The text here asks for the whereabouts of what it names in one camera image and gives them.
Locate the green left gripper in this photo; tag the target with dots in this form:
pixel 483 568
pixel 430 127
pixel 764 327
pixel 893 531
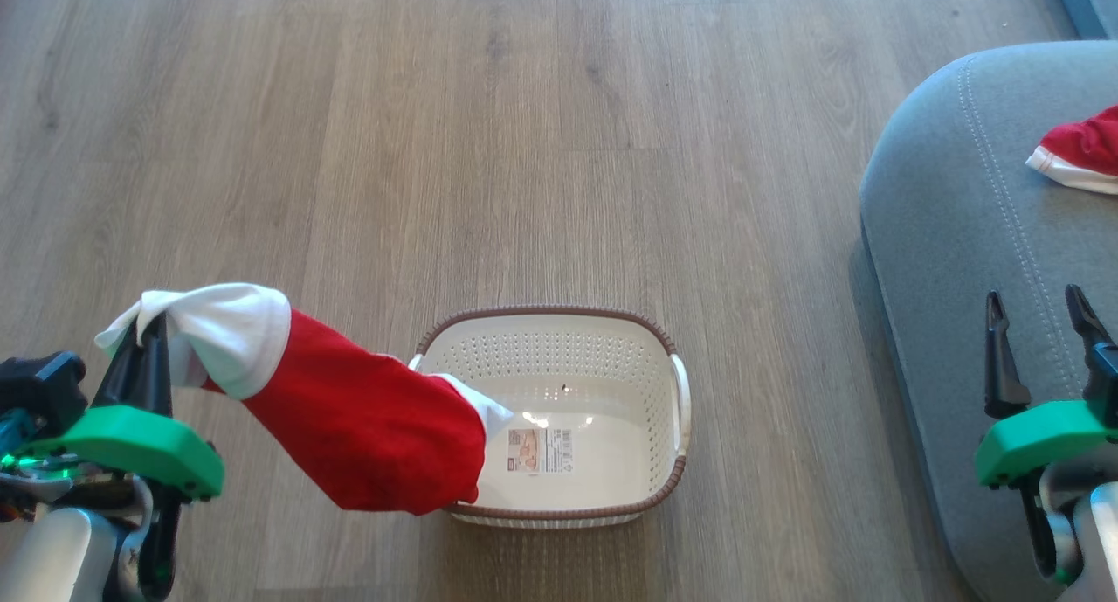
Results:
pixel 131 449

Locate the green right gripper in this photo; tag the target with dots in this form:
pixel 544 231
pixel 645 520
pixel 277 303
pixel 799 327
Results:
pixel 1044 440

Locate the red garment narrow white band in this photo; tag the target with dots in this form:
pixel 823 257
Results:
pixel 1083 143

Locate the red garment wide white cuff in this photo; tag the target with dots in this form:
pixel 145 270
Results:
pixel 367 427

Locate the grey fabric sofa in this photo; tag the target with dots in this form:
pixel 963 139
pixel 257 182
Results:
pixel 952 252

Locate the paper label sticker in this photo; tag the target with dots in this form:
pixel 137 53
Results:
pixel 541 451

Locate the white brown-rimmed laundry basket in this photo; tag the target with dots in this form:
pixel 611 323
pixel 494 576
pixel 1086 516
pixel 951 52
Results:
pixel 611 366

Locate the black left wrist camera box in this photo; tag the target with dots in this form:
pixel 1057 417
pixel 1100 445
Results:
pixel 39 388

